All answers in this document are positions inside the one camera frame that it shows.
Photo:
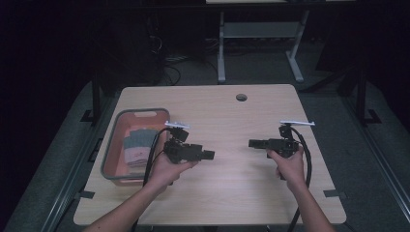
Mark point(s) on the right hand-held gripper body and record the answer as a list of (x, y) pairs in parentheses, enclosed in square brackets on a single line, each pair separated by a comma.
[(285, 146)]

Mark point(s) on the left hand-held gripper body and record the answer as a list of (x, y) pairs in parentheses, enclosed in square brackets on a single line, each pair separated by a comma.
[(183, 152)]

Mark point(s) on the pink basin with grey rim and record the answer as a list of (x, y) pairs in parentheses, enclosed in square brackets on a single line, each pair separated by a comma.
[(117, 141)]

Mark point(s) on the person's right hand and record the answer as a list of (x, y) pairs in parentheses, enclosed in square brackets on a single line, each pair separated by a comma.
[(291, 169)]

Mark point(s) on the person's left hand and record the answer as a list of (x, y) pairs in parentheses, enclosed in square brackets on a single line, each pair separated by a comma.
[(164, 175)]

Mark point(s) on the black tape strip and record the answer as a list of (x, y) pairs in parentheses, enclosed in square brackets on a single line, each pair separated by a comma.
[(85, 194), (335, 194)]

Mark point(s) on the black metal stand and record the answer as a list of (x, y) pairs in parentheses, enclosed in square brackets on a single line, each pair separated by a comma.
[(95, 96), (362, 96)]

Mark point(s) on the grey metal floor rail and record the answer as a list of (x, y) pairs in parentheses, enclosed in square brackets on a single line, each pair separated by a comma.
[(71, 180), (380, 161)]

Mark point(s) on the grey metal desk frame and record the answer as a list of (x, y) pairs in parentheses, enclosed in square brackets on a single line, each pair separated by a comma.
[(257, 29)]

